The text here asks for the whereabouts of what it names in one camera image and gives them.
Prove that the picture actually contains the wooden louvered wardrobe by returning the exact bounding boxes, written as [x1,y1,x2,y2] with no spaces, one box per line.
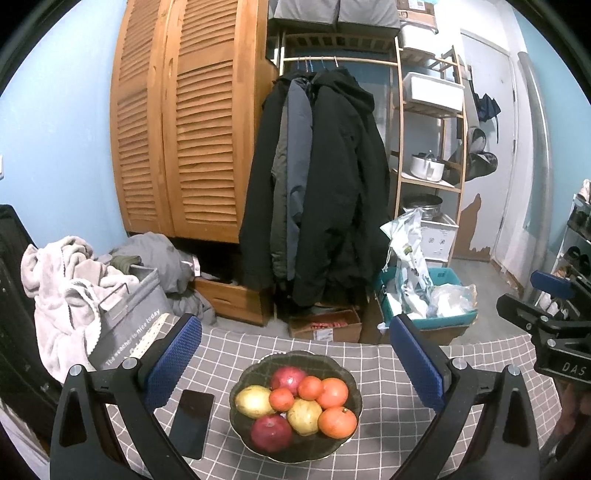
[109,0,280,245]

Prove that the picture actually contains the dark blue umbrella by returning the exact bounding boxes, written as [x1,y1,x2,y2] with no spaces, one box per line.
[473,92,502,123]

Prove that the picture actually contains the wooden shelf rack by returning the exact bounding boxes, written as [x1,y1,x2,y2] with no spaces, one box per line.
[390,34,470,269]

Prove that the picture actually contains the white rice bag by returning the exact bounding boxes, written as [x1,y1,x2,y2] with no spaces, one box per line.
[379,207,435,320]

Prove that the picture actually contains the white patterned bin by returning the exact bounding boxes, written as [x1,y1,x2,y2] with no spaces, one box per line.
[417,214,461,267]

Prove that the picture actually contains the dark green glass plate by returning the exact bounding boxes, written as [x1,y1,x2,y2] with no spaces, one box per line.
[229,349,365,464]

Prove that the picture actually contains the black suitcase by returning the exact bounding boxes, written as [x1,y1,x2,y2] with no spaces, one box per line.
[0,205,52,445]

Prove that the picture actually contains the white storage box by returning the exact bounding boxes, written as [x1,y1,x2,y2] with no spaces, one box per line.
[401,71,465,110]

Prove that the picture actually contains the grey checked tablecloth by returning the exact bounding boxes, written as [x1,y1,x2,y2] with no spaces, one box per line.
[92,311,562,480]

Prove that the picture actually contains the red apple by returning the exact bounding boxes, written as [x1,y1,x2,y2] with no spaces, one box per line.
[270,366,308,393]
[250,414,294,453]

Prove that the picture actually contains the olive green coat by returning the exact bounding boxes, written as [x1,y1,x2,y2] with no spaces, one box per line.
[270,138,291,281]

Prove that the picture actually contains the clear plastic bag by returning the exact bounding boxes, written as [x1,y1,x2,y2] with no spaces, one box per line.
[427,282,478,319]

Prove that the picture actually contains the pile of grey clothes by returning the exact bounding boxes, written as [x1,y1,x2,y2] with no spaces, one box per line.
[108,232,218,327]

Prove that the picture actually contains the large orange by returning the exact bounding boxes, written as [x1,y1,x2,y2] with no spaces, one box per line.
[316,377,350,410]
[317,405,359,439]

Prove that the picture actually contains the pink fleece blanket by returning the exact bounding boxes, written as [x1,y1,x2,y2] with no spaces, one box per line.
[20,236,140,385]

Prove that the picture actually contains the shoe rack with shoes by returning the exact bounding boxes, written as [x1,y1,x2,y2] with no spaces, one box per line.
[538,179,591,315]

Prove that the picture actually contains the grey pipe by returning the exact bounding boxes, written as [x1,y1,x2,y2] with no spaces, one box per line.
[516,50,555,297]

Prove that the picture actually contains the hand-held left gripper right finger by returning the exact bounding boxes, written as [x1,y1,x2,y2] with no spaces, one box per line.
[390,315,541,480]

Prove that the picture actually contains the grey laundry bag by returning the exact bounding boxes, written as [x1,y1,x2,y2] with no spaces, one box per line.
[87,265,174,371]

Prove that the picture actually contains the teal plastic crate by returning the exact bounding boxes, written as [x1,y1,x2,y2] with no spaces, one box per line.
[372,266,479,331]

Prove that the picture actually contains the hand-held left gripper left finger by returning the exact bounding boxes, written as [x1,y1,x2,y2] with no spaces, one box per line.
[50,313,203,480]

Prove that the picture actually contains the wooden drawer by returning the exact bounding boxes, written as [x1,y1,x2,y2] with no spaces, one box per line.
[191,275,273,328]

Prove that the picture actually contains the olive green garment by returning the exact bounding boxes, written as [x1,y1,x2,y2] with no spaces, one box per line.
[110,256,144,274]

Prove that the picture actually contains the grey coat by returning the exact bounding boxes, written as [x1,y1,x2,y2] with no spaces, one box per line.
[285,77,316,283]

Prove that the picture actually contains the grey fabric storage box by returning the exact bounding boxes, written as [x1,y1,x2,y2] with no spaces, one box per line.
[339,0,402,29]
[267,0,341,22]

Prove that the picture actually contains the taped cardboard box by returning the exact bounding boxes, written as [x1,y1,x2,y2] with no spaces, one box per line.
[396,0,440,29]

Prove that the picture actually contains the black smartphone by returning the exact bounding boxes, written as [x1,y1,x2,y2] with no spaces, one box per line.
[169,388,216,460]

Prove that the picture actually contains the black jacket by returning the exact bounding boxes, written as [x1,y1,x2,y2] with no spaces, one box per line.
[239,76,297,292]

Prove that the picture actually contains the small cardboard box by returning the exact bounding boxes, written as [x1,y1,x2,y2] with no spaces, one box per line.
[288,308,363,343]

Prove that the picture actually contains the large cardboard box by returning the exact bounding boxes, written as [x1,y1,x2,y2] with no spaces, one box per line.
[369,295,472,347]

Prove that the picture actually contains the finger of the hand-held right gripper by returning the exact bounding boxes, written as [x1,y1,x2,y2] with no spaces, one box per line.
[530,270,591,306]
[496,295,591,340]

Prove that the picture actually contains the black hooded coat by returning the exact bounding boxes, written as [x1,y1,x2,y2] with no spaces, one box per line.
[291,68,393,308]

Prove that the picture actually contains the small tangerine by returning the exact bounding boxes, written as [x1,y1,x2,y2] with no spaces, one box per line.
[268,387,296,413]
[296,375,324,402]

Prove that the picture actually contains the person's right hand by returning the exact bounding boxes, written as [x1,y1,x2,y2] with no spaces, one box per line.
[556,385,591,437]

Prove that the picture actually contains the pale blue door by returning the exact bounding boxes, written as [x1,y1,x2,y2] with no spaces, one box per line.
[450,28,518,265]

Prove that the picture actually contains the grey-green hanging bag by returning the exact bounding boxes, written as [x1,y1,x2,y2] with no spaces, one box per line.
[464,128,500,184]

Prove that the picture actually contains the steel steamer pot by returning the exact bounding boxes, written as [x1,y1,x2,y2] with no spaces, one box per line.
[403,193,444,220]

